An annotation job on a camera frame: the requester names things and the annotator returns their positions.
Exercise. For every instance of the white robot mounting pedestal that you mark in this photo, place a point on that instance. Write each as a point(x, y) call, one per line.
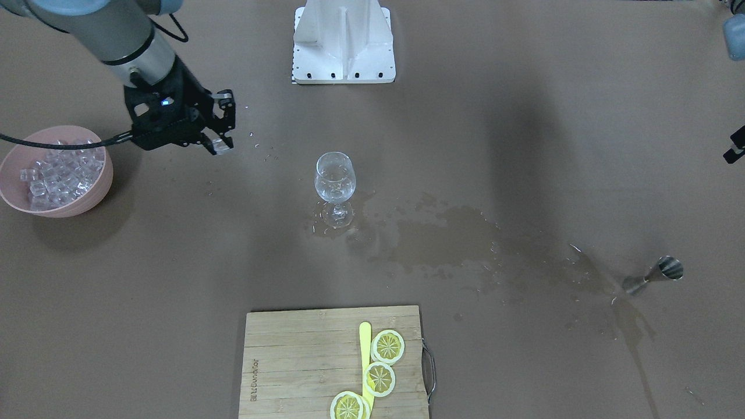
point(347, 42)

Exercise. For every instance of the clear ice cube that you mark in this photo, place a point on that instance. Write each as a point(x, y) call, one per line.
point(221, 147)

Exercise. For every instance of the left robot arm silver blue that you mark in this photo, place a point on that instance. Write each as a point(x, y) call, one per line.
point(733, 31)

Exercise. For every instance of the far lemon slice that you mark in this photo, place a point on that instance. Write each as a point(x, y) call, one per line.
point(349, 405)

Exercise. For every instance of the middle lemon slice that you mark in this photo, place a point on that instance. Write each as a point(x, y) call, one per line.
point(379, 379)

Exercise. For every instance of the clear wine glass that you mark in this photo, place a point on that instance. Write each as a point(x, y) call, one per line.
point(335, 183)

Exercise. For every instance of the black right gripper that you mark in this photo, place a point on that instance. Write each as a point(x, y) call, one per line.
point(187, 83)

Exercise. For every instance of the lemon slice near handle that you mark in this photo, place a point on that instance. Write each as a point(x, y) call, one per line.
point(387, 347)

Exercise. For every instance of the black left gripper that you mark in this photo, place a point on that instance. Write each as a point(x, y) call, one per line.
point(735, 145)

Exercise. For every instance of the steel double jigger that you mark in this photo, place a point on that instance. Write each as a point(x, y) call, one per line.
point(666, 268)

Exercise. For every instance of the yellow plastic knife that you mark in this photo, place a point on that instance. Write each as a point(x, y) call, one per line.
point(365, 339)

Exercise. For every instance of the wooden cutting board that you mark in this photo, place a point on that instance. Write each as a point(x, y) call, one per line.
point(296, 361)

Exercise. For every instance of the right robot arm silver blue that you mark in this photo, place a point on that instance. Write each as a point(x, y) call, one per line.
point(120, 34)

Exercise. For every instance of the pile of clear ice cubes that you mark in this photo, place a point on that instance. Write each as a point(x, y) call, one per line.
point(61, 177)

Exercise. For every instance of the pink bowl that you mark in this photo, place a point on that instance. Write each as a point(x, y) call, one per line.
point(14, 191)

